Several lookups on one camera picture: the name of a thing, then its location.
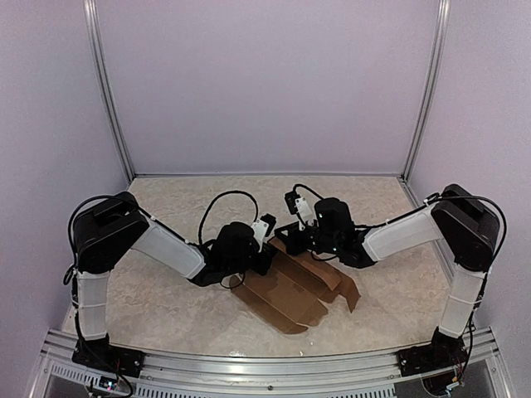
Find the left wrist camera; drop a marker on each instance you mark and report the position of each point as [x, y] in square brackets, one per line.
[263, 227]

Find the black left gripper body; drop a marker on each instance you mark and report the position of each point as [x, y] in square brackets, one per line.
[240, 264]

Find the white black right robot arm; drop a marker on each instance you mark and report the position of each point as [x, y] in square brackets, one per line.
[474, 229]

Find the aluminium front frame rail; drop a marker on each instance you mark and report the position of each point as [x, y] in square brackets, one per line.
[373, 373]

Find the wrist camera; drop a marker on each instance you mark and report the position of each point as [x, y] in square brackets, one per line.
[298, 206]
[263, 227]

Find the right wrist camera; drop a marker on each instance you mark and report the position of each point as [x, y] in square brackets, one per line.
[298, 206]

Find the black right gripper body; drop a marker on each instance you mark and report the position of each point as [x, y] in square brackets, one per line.
[328, 243]

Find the left aluminium corner post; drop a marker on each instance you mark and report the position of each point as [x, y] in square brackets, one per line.
[102, 76]

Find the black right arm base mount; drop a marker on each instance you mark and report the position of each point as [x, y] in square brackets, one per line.
[431, 357]

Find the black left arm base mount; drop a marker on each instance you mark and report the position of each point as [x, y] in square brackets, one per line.
[118, 360]

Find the brown cardboard box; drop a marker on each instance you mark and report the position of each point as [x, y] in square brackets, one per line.
[293, 295]

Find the right aluminium corner post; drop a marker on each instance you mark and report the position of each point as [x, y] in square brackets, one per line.
[437, 49]

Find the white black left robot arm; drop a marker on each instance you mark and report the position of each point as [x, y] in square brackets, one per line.
[103, 229]

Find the aluminium corner post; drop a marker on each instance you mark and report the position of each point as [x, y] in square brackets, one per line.
[437, 49]
[102, 76]

